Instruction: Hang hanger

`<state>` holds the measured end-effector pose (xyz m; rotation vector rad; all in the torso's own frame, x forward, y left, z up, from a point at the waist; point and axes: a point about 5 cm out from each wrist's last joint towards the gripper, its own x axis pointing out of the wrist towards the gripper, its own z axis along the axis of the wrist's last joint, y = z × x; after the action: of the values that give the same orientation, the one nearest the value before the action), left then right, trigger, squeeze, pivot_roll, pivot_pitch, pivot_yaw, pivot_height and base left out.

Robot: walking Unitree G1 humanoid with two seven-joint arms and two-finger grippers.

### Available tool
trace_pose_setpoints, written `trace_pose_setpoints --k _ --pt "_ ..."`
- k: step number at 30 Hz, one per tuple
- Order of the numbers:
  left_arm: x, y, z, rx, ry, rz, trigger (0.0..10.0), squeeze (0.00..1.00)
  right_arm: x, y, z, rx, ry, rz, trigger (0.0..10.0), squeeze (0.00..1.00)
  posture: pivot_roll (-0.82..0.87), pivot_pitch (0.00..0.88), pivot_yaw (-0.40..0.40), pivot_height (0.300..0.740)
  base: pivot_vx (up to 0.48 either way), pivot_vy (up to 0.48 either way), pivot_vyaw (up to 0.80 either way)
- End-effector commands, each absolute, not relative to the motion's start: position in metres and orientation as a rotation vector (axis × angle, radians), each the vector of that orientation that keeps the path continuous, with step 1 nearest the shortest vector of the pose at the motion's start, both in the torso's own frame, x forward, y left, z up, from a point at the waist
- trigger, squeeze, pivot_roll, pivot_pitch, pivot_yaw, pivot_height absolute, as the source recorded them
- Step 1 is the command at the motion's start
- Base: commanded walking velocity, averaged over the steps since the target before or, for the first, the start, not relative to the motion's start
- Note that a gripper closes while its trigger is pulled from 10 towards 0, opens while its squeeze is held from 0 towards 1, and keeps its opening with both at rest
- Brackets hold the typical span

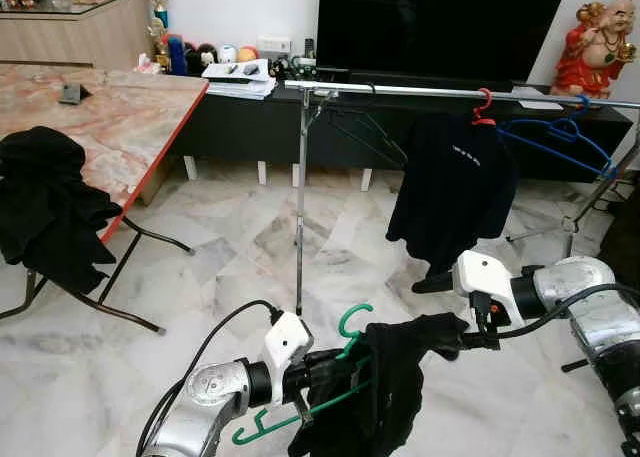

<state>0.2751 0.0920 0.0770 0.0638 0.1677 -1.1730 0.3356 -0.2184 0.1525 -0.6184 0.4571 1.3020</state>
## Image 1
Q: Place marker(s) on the green plastic hanger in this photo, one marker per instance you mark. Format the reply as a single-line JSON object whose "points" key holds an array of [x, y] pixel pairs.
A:
{"points": [[300, 414]]}

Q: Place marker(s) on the black fonemax t-shirt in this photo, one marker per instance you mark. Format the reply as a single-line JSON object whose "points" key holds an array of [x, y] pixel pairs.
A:
{"points": [[400, 397]]}

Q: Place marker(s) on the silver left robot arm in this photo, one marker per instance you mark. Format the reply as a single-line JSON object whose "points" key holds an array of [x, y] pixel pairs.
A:
{"points": [[200, 407]]}

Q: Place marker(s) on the red plastic hanger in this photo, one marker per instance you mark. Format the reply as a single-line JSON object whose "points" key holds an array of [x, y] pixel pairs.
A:
{"points": [[484, 112]]}

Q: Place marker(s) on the blue plastic hanger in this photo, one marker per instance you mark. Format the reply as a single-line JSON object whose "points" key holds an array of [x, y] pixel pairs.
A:
{"points": [[560, 132]]}

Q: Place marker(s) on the navy blue shirt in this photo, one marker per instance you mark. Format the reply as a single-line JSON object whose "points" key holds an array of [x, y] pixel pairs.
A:
{"points": [[450, 197]]}

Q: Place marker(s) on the silver metal clothes rack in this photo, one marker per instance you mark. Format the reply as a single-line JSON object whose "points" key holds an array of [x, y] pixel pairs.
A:
{"points": [[400, 89]]}

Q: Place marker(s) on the white paper sheet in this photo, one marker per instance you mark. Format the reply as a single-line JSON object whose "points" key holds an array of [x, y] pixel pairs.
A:
{"points": [[540, 100]]}

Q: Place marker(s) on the black tv console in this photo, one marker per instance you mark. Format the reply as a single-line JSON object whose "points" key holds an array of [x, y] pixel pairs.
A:
{"points": [[250, 127]]}

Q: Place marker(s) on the black remote control caddy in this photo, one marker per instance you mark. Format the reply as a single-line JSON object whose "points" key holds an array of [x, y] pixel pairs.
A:
{"points": [[300, 65]]}

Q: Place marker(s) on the black flat television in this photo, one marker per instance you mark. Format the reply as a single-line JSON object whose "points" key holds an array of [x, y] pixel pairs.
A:
{"points": [[440, 22]]}

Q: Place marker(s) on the stack of white papers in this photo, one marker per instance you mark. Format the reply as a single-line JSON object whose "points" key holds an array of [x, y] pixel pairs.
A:
{"points": [[240, 77]]}

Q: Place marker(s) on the red laughing buddha statue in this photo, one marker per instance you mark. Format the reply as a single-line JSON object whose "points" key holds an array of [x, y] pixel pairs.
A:
{"points": [[595, 52]]}

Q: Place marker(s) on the orange ball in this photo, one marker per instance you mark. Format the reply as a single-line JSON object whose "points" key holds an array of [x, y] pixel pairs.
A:
{"points": [[247, 53]]}

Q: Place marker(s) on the white round toy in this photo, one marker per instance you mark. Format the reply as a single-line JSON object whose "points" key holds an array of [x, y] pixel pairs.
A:
{"points": [[228, 53]]}

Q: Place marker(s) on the plain black garment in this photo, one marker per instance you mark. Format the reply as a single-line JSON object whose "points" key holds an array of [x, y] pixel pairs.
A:
{"points": [[50, 207]]}

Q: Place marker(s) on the black round toy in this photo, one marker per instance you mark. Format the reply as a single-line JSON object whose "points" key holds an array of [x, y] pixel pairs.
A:
{"points": [[205, 55]]}

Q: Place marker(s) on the pink marble folding table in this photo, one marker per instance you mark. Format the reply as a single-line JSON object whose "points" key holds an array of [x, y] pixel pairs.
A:
{"points": [[110, 107]]}

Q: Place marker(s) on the gold figurine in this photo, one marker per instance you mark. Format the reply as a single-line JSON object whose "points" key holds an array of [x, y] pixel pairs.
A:
{"points": [[158, 39]]}

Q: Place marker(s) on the small black phone stand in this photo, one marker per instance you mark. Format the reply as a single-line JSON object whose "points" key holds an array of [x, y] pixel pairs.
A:
{"points": [[72, 93]]}

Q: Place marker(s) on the light wooden cabinet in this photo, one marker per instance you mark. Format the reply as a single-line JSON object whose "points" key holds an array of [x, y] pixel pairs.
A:
{"points": [[70, 37]]}

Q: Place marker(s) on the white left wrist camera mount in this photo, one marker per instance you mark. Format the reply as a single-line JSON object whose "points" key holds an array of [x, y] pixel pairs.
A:
{"points": [[287, 342]]}

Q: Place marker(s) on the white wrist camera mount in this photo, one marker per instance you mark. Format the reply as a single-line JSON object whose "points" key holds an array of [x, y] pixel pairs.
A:
{"points": [[287, 342], [485, 274]]}

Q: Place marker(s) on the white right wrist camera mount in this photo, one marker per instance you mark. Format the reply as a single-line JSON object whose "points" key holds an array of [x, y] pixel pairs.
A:
{"points": [[485, 274]]}

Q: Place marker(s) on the white wall socket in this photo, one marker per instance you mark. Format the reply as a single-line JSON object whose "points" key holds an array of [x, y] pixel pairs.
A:
{"points": [[274, 46]]}

